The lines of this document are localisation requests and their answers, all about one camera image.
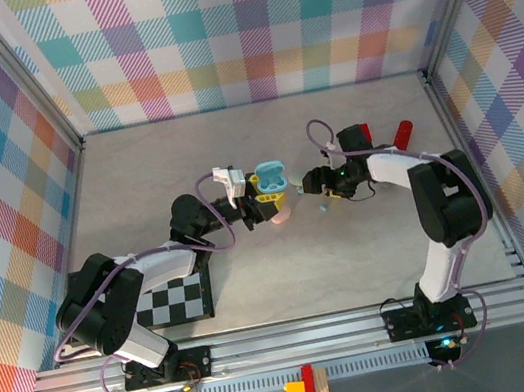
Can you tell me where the pink earbud case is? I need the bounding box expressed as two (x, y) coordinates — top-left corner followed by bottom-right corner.
(267, 204), (295, 227)

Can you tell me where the thin black gripper wire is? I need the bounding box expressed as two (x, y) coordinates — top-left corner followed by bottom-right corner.
(341, 179), (380, 204)

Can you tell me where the mint green earbud case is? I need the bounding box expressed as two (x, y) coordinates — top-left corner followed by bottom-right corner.
(285, 168), (305, 190)

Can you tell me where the aluminium side rail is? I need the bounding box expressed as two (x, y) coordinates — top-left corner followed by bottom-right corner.
(18, 135), (124, 369)
(420, 57), (524, 294)

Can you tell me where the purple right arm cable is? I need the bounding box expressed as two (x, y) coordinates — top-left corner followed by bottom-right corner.
(304, 91), (520, 388)

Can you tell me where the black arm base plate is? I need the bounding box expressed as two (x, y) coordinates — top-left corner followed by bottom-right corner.
(381, 294), (479, 343)
(120, 344), (216, 392)

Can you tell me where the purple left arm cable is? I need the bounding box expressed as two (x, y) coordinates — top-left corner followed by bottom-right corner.
(27, 170), (265, 392)

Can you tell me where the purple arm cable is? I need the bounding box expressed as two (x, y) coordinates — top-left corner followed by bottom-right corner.
(27, 170), (265, 392)
(304, 91), (520, 388)

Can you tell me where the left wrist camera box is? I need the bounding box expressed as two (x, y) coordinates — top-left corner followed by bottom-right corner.
(210, 161), (252, 214)

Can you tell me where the white slotted cable duct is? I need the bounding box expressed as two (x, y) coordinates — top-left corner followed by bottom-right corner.
(149, 342), (433, 392)

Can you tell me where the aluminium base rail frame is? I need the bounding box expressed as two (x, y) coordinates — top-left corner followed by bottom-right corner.
(22, 278), (524, 392)

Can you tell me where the tall red toy brick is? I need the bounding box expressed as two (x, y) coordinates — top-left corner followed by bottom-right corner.
(299, 363), (319, 392)

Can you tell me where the blue earbud case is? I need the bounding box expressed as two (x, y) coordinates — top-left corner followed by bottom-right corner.
(252, 157), (292, 198)

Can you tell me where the red dotted tube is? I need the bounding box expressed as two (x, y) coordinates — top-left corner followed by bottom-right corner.
(388, 119), (418, 152)

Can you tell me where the wooden block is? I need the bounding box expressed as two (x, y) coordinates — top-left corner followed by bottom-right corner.
(310, 366), (331, 392)

